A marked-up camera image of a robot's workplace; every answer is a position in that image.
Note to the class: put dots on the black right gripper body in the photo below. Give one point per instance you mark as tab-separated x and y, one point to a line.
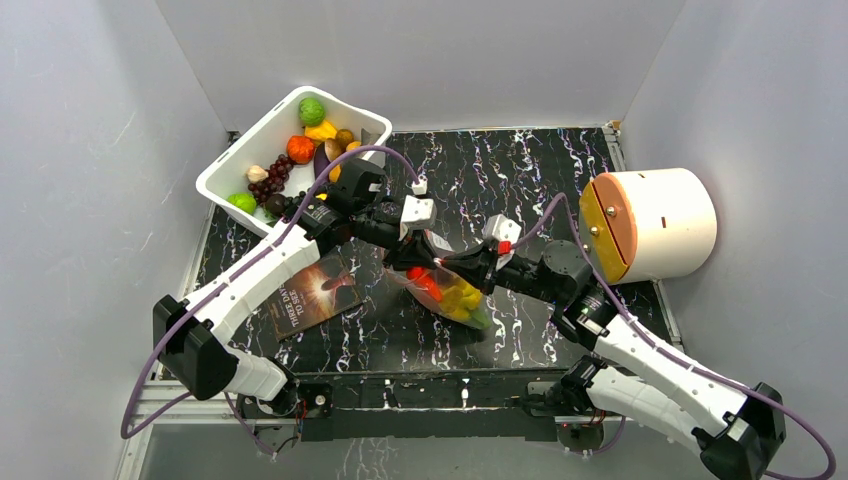
486	266

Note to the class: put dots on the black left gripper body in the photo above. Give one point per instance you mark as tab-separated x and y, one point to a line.
376	227

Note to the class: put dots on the red carrot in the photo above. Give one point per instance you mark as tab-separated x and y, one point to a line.
421	278

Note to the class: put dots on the yellow banana bunch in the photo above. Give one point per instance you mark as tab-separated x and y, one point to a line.
458	300

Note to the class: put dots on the clear zip top bag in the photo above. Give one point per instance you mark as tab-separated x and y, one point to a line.
443	278

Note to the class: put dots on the green leafy vegetable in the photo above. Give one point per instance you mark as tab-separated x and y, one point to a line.
479	319

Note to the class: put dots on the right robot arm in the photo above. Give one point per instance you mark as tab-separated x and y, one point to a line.
628	370

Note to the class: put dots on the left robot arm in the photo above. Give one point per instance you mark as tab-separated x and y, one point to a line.
191	336

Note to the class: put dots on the dark book with orange cover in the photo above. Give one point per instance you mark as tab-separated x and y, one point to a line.
314	295

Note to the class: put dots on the dark brown round fruit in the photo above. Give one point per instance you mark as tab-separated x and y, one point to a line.
276	205

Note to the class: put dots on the orange round persimmon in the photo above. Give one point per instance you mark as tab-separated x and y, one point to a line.
300	149

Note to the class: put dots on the red grape bunch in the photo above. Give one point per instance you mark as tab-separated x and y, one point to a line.
279	174

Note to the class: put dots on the round cylinder with coloured lid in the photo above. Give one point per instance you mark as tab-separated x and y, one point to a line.
647	225

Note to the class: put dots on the white garlic bulb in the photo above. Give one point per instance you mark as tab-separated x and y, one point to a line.
256	174

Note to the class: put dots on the small green round fruit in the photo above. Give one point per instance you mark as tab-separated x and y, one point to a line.
244	201

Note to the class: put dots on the white plastic bin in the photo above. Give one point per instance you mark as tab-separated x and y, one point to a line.
266	140

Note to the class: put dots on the black base bar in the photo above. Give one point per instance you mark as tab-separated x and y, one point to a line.
435	404

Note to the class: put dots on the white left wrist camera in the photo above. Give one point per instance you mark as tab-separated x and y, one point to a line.
419	209

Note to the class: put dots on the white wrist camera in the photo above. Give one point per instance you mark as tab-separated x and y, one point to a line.
504	231
419	209

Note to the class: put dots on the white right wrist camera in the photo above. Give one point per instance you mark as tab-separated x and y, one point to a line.
504	231

